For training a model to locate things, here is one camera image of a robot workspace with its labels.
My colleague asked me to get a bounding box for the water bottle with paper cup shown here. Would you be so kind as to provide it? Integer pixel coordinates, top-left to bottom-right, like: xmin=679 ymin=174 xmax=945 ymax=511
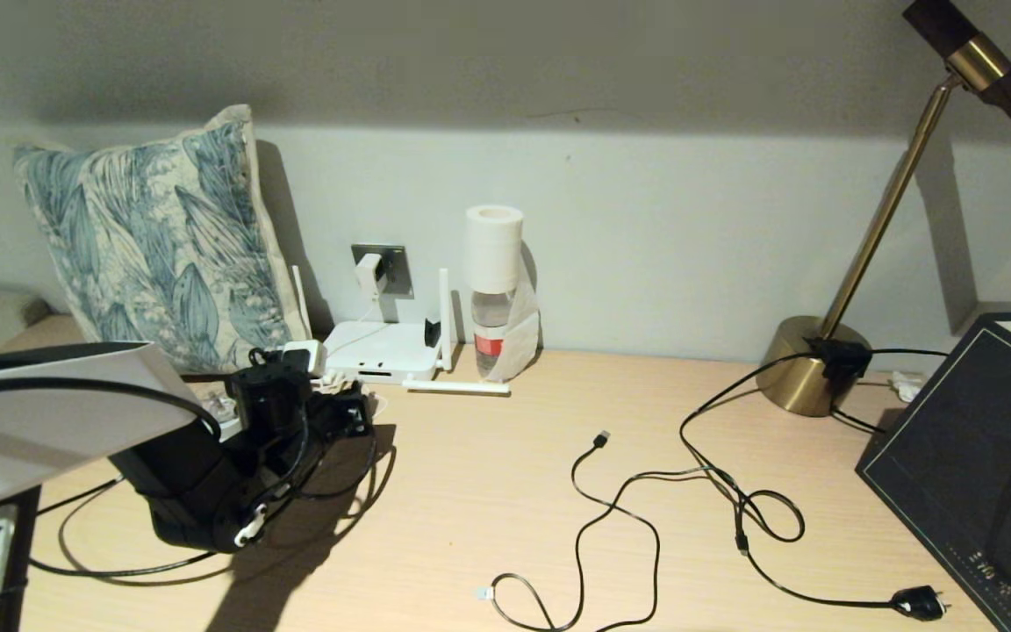
xmin=462 ymin=207 xmax=543 ymax=384

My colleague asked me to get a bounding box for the white power adapter with cord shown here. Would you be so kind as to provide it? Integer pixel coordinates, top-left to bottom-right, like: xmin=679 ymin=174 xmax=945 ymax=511
xmin=317 ymin=255 xmax=390 ymax=420

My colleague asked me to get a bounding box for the blue leaf print pillow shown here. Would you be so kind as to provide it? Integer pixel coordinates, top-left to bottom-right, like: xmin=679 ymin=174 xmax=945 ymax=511
xmin=12 ymin=105 xmax=313 ymax=378

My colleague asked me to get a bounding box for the black paper gift bag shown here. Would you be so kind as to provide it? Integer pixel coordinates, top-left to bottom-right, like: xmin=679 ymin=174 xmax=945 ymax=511
xmin=854 ymin=303 xmax=1011 ymax=632

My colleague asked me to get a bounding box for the black plastic cable connector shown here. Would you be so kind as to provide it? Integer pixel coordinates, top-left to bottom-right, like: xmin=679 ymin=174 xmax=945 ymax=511
xmin=808 ymin=338 xmax=871 ymax=383

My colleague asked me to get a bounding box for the grey wall socket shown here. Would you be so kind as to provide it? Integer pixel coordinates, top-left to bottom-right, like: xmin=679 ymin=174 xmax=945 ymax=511
xmin=353 ymin=245 xmax=414 ymax=300

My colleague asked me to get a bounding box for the black lamp power cord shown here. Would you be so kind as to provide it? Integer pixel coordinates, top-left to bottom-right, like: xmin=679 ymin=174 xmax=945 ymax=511
xmin=679 ymin=349 xmax=950 ymax=622

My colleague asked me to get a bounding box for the white router with antennas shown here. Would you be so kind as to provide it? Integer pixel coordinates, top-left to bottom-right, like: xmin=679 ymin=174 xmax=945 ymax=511
xmin=292 ymin=266 xmax=512 ymax=396

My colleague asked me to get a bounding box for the thin black USB cable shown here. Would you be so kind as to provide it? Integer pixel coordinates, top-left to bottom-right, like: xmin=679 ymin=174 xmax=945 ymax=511
xmin=476 ymin=430 xmax=717 ymax=632

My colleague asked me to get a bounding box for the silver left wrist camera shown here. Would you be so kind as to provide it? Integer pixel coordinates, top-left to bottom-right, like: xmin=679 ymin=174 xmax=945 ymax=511
xmin=282 ymin=340 xmax=327 ymax=378

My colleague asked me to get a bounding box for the black ethernet cable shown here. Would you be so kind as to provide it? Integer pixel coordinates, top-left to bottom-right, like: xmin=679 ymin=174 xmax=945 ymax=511
xmin=27 ymin=373 xmax=379 ymax=580

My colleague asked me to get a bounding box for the clear bottle with red label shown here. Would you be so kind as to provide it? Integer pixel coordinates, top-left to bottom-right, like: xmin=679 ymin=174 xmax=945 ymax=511
xmin=471 ymin=290 xmax=515 ymax=380

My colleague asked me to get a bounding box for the brass desk lamp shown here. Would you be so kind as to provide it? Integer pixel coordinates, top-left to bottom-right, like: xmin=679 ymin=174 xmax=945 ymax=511
xmin=756 ymin=0 xmax=1011 ymax=418

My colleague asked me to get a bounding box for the small white night light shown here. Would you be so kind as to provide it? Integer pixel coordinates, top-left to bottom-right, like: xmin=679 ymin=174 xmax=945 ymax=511
xmin=205 ymin=393 xmax=245 ymax=442

